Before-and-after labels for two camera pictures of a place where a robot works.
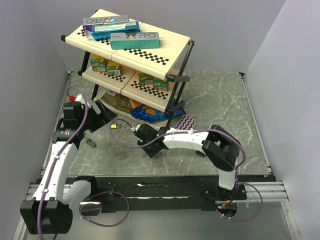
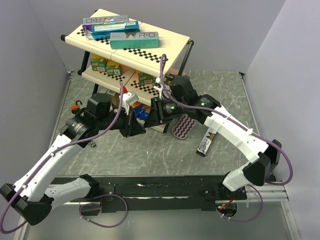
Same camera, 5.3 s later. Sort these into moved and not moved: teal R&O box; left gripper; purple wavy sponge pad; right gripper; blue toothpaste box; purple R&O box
Moved: left gripper; right gripper
Not moved: blue toothpaste box; purple wavy sponge pad; teal R&O box; purple R&O box
